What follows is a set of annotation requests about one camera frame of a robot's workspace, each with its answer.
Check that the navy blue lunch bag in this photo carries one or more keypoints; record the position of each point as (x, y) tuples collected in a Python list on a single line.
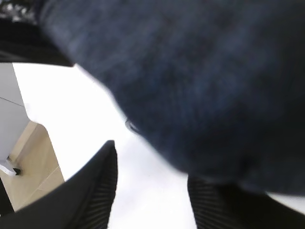
[(217, 87)]

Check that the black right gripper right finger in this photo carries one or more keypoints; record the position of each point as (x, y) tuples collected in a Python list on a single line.
[(229, 207)]

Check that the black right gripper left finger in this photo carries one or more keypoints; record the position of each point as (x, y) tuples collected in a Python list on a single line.
[(82, 202)]

